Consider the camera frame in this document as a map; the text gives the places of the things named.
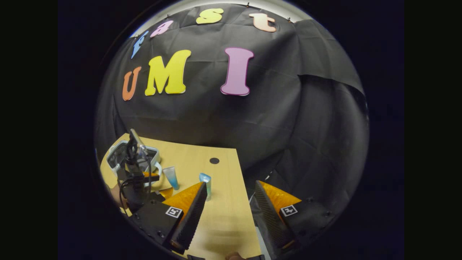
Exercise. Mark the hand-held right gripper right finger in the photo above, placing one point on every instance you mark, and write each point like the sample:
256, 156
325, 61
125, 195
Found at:
270, 216

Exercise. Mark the small white suitcase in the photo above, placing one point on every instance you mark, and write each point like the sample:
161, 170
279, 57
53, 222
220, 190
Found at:
117, 155

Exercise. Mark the clear blue skin care tube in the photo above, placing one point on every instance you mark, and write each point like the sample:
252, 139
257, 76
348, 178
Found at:
172, 178

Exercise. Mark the black backdrop cloth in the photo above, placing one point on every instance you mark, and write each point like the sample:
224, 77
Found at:
223, 119

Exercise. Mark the blue skin care bottle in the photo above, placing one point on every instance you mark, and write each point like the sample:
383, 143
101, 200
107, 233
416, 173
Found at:
205, 177

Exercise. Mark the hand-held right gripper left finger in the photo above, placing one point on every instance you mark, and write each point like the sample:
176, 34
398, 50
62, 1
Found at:
191, 220

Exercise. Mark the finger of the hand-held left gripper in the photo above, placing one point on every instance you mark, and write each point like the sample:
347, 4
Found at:
165, 193
151, 176

